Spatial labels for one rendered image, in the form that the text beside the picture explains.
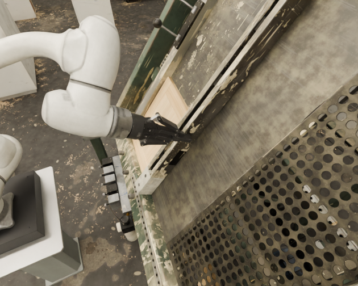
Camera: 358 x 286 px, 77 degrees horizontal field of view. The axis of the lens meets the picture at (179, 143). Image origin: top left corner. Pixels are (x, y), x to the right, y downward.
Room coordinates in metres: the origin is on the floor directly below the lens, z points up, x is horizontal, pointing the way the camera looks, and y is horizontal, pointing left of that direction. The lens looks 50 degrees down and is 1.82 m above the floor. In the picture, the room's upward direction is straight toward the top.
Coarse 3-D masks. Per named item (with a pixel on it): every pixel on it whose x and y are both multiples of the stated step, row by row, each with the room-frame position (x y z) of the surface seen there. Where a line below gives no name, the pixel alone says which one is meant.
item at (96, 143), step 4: (92, 140) 0.95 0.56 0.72; (96, 140) 0.96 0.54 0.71; (100, 140) 0.97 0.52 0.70; (92, 144) 0.94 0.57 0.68; (96, 144) 0.95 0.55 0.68; (100, 144) 0.96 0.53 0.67; (96, 148) 0.95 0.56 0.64; (100, 148) 0.96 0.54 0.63; (104, 148) 1.00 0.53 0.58; (96, 152) 0.95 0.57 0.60; (100, 152) 0.95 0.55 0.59; (104, 152) 0.96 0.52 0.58; (100, 156) 0.95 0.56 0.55; (104, 156) 0.96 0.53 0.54; (100, 160) 0.95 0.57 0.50
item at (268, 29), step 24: (288, 0) 0.62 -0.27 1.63; (264, 24) 0.61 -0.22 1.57; (288, 24) 0.63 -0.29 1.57; (240, 48) 0.63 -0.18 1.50; (264, 48) 0.61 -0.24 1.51; (216, 72) 0.62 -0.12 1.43; (240, 72) 0.59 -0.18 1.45; (216, 96) 0.57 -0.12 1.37; (192, 120) 0.55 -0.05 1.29; (168, 144) 0.55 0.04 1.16; (192, 144) 0.54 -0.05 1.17; (168, 168) 0.51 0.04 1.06; (144, 192) 0.47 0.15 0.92
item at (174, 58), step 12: (204, 0) 0.97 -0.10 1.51; (216, 0) 0.97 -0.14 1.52; (204, 12) 0.96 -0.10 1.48; (192, 36) 0.94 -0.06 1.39; (180, 48) 0.92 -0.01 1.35; (168, 60) 0.93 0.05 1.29; (180, 60) 0.92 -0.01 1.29; (168, 72) 0.90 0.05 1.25; (156, 84) 0.90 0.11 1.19; (144, 108) 0.86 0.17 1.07
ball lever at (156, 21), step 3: (156, 18) 0.97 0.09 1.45; (153, 21) 0.96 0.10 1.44; (156, 21) 0.96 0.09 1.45; (159, 21) 0.96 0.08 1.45; (153, 24) 0.96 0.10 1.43; (156, 24) 0.95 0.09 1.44; (159, 24) 0.95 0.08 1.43; (156, 27) 0.95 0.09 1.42; (159, 27) 0.96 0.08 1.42; (162, 27) 0.96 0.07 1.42; (165, 27) 0.96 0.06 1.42; (165, 30) 0.96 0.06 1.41; (168, 30) 0.96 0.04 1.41; (171, 33) 0.95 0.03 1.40; (174, 33) 0.95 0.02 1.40; (174, 36) 0.95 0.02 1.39; (177, 36) 0.94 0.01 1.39; (180, 36) 0.94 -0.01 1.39; (177, 39) 0.94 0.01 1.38
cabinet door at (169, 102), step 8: (168, 80) 0.88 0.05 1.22; (168, 88) 0.84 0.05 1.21; (176, 88) 0.82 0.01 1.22; (160, 96) 0.85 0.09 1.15; (168, 96) 0.80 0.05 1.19; (176, 96) 0.76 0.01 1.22; (152, 104) 0.86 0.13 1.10; (160, 104) 0.82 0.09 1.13; (168, 104) 0.77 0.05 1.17; (176, 104) 0.73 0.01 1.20; (184, 104) 0.70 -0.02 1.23; (152, 112) 0.82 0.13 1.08; (160, 112) 0.78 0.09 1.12; (168, 112) 0.74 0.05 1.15; (176, 112) 0.70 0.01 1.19; (184, 112) 0.67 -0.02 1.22; (176, 120) 0.67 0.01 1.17; (136, 144) 0.75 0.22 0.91; (136, 152) 0.71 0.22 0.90; (144, 152) 0.68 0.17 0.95; (152, 152) 0.64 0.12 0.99; (144, 160) 0.64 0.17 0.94; (144, 168) 0.60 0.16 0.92
